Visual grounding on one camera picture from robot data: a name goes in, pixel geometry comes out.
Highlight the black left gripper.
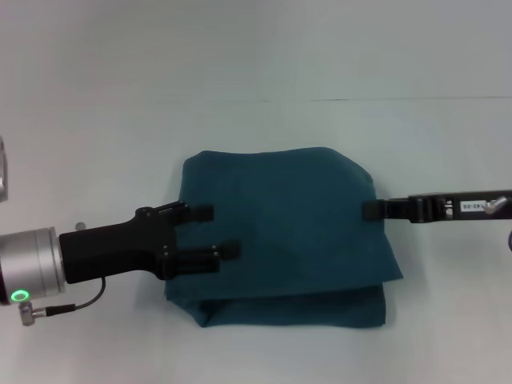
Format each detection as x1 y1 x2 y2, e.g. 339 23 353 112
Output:
58 202 242 286

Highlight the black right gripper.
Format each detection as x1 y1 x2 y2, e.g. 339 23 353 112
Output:
362 191 512 225

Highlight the teal blue t-shirt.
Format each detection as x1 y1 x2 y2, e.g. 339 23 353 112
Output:
162 146 404 330

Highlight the silver cable connector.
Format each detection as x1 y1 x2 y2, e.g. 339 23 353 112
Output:
482 194 512 215
18 302 49 327

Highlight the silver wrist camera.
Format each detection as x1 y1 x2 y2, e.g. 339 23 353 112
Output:
0 135 10 203

